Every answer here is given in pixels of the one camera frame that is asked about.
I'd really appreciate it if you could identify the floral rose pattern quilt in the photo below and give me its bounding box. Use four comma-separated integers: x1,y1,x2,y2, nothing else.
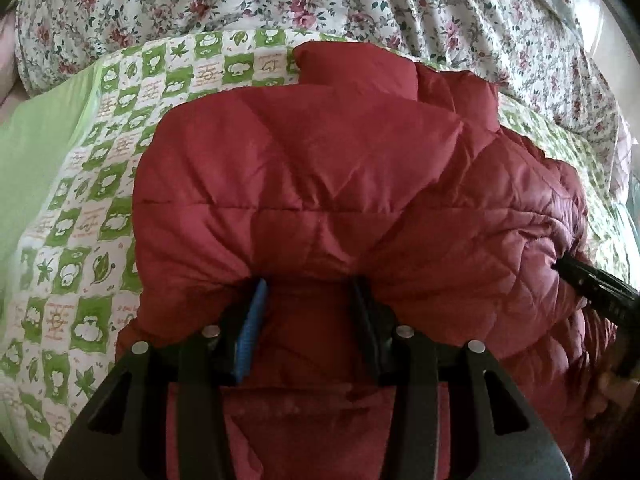
13,0,631,186

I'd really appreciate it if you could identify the green white patterned bed sheet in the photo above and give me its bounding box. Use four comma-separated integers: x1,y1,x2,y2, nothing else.
0,27,640,478

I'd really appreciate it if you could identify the pink blanket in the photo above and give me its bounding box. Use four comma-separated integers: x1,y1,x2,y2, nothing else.
0,10,17,103

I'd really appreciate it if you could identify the person's right hand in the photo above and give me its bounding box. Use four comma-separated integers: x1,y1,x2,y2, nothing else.
585,370,639,420

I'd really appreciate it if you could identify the red quilted puffer jacket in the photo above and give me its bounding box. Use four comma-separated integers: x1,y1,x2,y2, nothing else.
118,42,614,479

